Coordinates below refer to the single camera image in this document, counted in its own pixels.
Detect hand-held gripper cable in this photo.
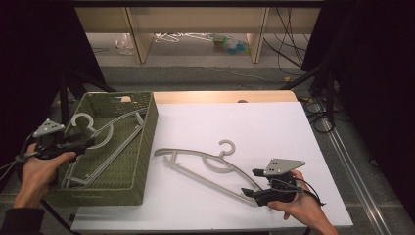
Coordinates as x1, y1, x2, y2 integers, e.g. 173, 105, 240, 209
293, 177, 327, 208
0, 132, 37, 182

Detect green woven basket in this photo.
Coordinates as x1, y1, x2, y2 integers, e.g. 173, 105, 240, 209
45, 91, 160, 208

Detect wooden table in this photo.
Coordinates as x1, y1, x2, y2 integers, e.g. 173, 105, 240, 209
112, 90, 299, 105

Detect white wire hangers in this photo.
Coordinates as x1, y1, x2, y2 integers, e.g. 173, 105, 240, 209
154, 31, 214, 44

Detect white board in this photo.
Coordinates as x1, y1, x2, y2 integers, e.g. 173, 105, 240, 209
70, 101, 354, 233

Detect coiled black cables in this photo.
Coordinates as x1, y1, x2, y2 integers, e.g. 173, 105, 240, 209
300, 96, 338, 134

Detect thin light cable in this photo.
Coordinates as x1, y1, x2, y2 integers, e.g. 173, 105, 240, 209
182, 65, 290, 83

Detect person's right hand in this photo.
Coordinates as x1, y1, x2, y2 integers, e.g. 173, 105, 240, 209
267, 169, 327, 229

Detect aluminium rail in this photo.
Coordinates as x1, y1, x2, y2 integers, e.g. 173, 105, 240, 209
321, 117, 393, 235

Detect right hand-held gripper cable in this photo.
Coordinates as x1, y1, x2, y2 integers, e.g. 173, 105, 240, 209
293, 177, 327, 208

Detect colourful plastic toys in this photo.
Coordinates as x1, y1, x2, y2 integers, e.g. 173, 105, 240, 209
211, 33, 251, 56

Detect black curtain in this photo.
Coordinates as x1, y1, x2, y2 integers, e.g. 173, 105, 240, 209
300, 0, 415, 217
0, 0, 108, 194

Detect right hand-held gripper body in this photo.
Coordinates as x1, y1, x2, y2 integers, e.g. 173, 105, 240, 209
254, 158, 306, 208

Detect black metal stand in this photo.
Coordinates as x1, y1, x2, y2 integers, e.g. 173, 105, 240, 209
58, 69, 117, 131
279, 62, 338, 129

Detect clear plastic bag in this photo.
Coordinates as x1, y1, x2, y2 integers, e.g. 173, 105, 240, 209
115, 32, 135, 56

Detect grey plastic clothes hanger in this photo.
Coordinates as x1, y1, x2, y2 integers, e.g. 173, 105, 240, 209
154, 139, 263, 208
62, 110, 148, 190

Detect left hand-held gripper cable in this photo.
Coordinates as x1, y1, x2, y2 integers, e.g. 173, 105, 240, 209
0, 132, 37, 182

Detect light wooden shelf unit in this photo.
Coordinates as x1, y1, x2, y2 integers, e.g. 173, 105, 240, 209
73, 6, 322, 65

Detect person's left hand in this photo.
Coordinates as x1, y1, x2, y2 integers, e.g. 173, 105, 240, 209
14, 143, 77, 210

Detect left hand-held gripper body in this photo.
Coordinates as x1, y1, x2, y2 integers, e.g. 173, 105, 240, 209
32, 118, 89, 161

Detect black hanging cables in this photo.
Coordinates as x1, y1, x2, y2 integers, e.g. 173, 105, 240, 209
262, 6, 311, 69

